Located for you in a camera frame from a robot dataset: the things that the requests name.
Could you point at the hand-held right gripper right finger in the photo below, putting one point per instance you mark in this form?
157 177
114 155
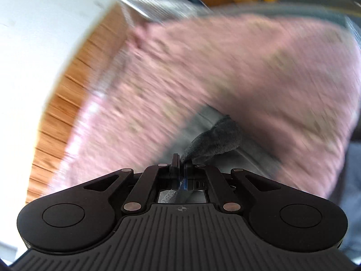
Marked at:
188 175

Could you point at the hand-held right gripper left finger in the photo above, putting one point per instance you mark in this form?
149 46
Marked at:
175 172

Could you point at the grey pants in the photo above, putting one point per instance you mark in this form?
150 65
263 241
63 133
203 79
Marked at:
217 138

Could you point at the pink bear-print blanket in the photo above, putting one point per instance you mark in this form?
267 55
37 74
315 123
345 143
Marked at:
225 62

